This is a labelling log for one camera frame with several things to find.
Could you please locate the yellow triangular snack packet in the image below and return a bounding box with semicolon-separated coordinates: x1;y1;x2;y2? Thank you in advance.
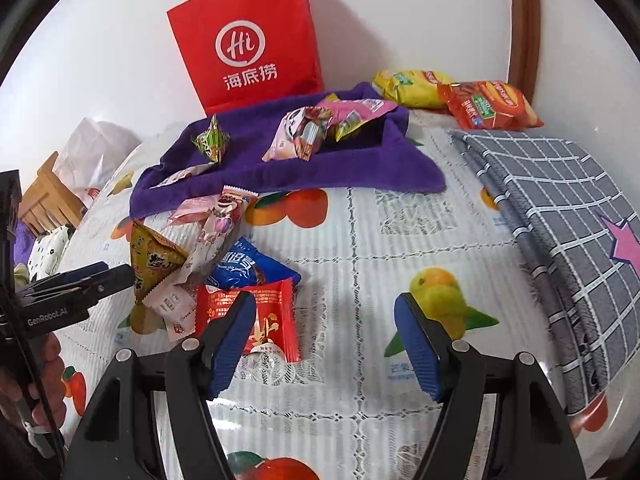
130;220;189;306

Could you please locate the white plastic bag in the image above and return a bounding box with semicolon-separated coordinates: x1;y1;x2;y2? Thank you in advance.
52;117;141;201

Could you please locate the purple cloth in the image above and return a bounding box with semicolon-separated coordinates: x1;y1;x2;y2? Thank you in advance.
14;220;38;264

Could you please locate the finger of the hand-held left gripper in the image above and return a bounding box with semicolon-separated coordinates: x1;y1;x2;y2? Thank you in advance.
47;264;137;311
15;261;108;296

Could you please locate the wooden furniture frame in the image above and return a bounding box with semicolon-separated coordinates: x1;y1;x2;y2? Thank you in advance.
17;152;86;238

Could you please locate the purple towel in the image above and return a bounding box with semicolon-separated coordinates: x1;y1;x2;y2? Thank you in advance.
129;82;447;221

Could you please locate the green triangular snack packet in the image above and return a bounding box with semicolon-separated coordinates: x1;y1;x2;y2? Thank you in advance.
192;115;234;164

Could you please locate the person's left hand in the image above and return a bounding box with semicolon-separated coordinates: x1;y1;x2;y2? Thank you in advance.
0;332;69;433

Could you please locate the red chips bag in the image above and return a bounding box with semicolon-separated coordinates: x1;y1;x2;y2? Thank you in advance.
437;80;544;132

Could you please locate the white spotted cloth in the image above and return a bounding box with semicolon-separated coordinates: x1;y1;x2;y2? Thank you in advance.
27;225;71;281

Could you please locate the blue snack packet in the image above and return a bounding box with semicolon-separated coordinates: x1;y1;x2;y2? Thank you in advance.
205;236;303;291

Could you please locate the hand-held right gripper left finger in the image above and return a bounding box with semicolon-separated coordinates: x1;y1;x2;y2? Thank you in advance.
62;290;258;480

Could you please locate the brown wooden door frame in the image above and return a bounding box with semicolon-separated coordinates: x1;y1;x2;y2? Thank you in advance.
505;0;543;106

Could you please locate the red snack packet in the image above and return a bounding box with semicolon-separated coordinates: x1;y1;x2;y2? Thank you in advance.
194;280;302;364

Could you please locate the fruit printed tablecloth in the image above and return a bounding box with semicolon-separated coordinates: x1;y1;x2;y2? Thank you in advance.
50;110;640;480

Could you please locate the panda print snack packet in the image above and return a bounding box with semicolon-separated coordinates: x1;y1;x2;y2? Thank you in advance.
262;107;334;164

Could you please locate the red paper bag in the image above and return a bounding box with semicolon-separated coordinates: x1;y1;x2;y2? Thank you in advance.
166;0;325;116

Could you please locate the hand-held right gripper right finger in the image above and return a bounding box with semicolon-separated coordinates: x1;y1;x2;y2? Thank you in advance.
393;291;586;480

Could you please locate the yellow chips bag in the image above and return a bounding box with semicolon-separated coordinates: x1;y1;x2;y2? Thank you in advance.
372;70;456;110

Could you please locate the white pink candy packet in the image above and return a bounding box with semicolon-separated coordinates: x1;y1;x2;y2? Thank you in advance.
141;279;199;342

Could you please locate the grey plaid cloth pink star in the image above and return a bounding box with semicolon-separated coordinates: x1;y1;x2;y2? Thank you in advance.
447;129;640;416

